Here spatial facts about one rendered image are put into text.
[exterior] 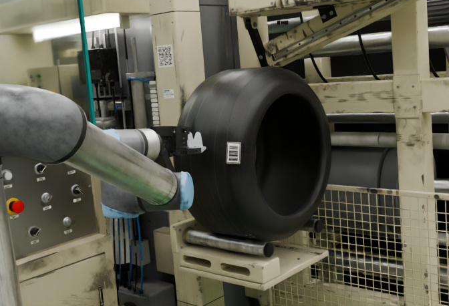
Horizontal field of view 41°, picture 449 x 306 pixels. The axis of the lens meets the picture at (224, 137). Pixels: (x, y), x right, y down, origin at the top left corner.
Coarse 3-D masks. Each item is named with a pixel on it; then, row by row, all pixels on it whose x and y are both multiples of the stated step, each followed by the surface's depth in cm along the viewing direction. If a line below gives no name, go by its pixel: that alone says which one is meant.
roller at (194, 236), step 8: (192, 232) 203; (200, 232) 201; (192, 240) 202; (200, 240) 199; (208, 240) 197; (216, 240) 195; (224, 240) 193; (232, 240) 191; (240, 240) 189; (248, 240) 188; (256, 240) 187; (224, 248) 193; (232, 248) 191; (240, 248) 188; (248, 248) 186; (256, 248) 184; (264, 248) 182; (272, 248) 184; (264, 256) 183
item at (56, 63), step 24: (0, 0) 186; (24, 0) 192; (48, 0) 199; (72, 0) 206; (0, 24) 186; (24, 24) 193; (48, 24) 199; (72, 24) 206; (0, 48) 187; (24, 48) 193; (48, 48) 199; (72, 48) 206; (0, 72) 187; (24, 72) 193; (48, 72) 199; (72, 72) 206; (72, 96) 207
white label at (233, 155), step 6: (228, 144) 172; (234, 144) 171; (240, 144) 171; (228, 150) 172; (234, 150) 171; (240, 150) 171; (228, 156) 172; (234, 156) 171; (240, 156) 171; (228, 162) 172; (234, 162) 171
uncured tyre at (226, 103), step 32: (192, 96) 189; (224, 96) 179; (256, 96) 177; (288, 96) 212; (192, 128) 181; (224, 128) 173; (256, 128) 176; (288, 128) 221; (320, 128) 204; (192, 160) 180; (224, 160) 172; (256, 160) 224; (288, 160) 222; (320, 160) 206; (224, 192) 175; (256, 192) 176; (288, 192) 217; (320, 192) 203; (224, 224) 184; (256, 224) 180; (288, 224) 189
